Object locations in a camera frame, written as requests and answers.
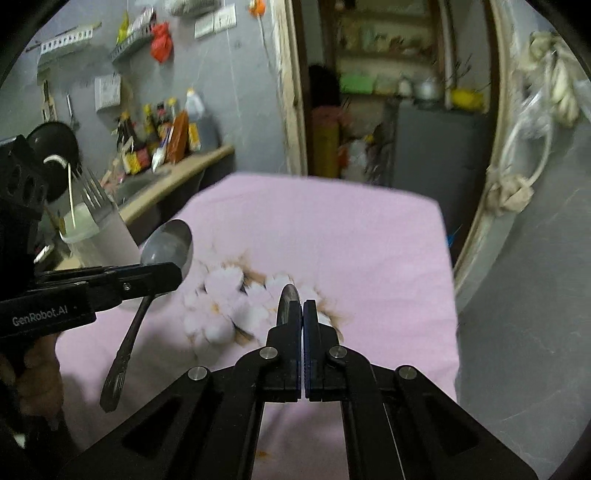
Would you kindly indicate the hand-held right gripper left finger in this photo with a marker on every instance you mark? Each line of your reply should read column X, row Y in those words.
column 284, row 369

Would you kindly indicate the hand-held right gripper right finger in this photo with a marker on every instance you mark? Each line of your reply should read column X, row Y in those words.
column 318, row 369

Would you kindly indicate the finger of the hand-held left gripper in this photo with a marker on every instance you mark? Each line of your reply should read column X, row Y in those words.
column 69, row 275
column 143, row 280

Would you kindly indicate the large silver spoon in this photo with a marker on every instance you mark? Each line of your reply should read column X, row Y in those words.
column 167, row 247

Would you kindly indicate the white utensil holder cup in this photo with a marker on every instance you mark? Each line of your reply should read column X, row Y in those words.
column 108, row 235

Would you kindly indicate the small silver spoon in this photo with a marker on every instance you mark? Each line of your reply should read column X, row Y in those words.
column 288, row 304

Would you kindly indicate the person's left hand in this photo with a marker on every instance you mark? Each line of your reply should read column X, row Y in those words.
column 41, row 378

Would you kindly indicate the wooden chopstick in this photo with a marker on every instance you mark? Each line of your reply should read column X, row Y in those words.
column 72, row 198

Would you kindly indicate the silver fork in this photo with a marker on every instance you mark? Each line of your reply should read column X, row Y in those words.
column 96, row 191

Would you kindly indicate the wooden kitchen counter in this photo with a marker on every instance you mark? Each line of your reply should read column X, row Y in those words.
column 184, row 168

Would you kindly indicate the pink flower-print tablecloth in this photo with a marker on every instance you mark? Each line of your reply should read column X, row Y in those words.
column 351, row 244

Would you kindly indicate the dark soy sauce bottle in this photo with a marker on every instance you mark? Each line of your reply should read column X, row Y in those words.
column 134, row 147

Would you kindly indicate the black wok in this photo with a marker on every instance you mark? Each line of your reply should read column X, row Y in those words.
column 55, row 138

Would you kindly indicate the brown seasoning packet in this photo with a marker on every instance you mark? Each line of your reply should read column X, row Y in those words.
column 178, row 138

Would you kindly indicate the large oil bottle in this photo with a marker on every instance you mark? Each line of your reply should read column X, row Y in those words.
column 199, row 115

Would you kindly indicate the white electrical box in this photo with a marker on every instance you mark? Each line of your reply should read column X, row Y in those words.
column 107, row 92

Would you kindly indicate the blue plastic bag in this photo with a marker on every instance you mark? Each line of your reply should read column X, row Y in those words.
column 453, row 234

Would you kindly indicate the yellow cylinder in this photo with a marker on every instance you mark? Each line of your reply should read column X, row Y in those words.
column 327, row 147

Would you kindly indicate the red plastic bag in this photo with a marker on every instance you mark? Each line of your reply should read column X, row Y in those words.
column 162, row 42

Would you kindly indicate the grey cabinet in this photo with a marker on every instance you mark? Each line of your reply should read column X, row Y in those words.
column 438, row 147

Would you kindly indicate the knotted white rag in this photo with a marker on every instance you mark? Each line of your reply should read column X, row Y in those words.
column 510, row 194

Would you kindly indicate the black bag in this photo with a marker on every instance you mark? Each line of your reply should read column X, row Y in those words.
column 323, row 87

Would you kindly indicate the green box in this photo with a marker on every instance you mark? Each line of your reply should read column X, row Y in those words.
column 356, row 84

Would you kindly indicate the metal pot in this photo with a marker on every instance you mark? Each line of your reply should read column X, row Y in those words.
column 427, row 90

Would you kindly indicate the yellow basin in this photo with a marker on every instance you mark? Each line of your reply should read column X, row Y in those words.
column 467, row 99

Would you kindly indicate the white perforated bracket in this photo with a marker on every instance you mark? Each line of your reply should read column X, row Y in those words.
column 64, row 40

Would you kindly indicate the white wall socket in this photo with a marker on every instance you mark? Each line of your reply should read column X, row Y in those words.
column 216, row 22

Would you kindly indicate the orange wall hook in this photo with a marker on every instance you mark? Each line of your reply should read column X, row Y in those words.
column 256, row 7

